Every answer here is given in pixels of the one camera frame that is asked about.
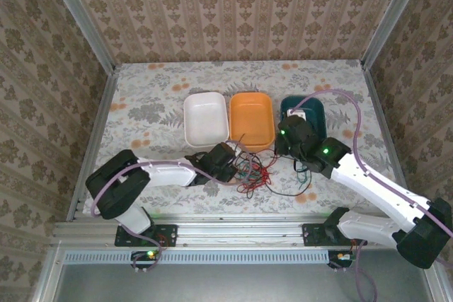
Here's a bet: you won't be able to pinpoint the thin green cable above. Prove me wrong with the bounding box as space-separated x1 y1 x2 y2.
236 160 313 192

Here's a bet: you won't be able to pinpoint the thin red cable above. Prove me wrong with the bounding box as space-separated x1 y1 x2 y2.
235 151 281 196

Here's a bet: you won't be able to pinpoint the thin black cable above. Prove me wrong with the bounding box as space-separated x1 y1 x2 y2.
233 134 313 201

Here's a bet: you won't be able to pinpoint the teal plastic tray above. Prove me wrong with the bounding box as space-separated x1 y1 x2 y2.
279 95 328 140

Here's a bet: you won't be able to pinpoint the white plastic tray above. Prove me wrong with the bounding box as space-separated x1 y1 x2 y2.
183 91 230 149

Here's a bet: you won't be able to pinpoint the orange plastic tray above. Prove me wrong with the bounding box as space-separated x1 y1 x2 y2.
229 91 276 153

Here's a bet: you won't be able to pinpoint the floral tablecloth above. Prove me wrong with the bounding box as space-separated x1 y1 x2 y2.
83 59 406 216

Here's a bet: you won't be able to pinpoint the grey metal lower shelf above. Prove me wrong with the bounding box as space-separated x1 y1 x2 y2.
52 262 438 302

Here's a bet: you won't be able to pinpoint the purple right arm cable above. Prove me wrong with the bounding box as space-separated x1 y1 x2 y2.
292 88 453 302

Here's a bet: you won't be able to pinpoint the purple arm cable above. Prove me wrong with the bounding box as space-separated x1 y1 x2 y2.
292 88 453 302
91 141 256 273

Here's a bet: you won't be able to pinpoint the aluminium frame rail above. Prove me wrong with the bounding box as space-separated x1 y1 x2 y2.
52 214 399 247

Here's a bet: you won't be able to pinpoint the aluminium side rail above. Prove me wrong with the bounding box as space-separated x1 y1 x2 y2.
360 60 408 190
66 66 120 221

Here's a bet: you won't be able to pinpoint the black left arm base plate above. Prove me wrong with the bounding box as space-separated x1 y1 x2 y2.
115 223 178 248

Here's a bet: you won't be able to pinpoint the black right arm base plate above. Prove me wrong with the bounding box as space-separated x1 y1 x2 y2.
302 223 369 246

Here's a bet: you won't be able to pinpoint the grey slotted cable duct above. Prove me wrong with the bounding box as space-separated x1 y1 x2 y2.
63 248 330 265

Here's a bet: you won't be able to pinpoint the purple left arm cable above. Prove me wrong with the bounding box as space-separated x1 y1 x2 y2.
91 141 256 273

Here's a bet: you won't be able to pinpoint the aluminium frame post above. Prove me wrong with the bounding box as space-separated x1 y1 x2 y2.
40 0 116 71
360 0 431 69

